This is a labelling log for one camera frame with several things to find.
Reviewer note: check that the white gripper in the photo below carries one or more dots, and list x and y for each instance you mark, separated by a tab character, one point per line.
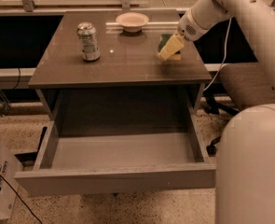
189	27

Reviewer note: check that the green and yellow sponge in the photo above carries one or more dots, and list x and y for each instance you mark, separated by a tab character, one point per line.
165	41

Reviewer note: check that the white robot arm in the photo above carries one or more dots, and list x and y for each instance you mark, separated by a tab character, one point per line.
245	166

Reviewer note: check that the grey drawer cabinet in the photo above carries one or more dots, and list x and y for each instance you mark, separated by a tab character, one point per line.
128	83

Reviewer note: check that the open grey top drawer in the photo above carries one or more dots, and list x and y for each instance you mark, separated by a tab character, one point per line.
79	156

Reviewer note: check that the white bowl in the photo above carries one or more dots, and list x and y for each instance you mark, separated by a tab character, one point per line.
132	22

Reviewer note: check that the office chair with black base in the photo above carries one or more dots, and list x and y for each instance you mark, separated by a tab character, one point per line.
243	83

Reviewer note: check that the silver soda can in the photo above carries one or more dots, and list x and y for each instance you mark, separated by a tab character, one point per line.
87	35

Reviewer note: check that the white cardboard box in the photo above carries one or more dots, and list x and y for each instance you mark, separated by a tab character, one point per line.
9	165

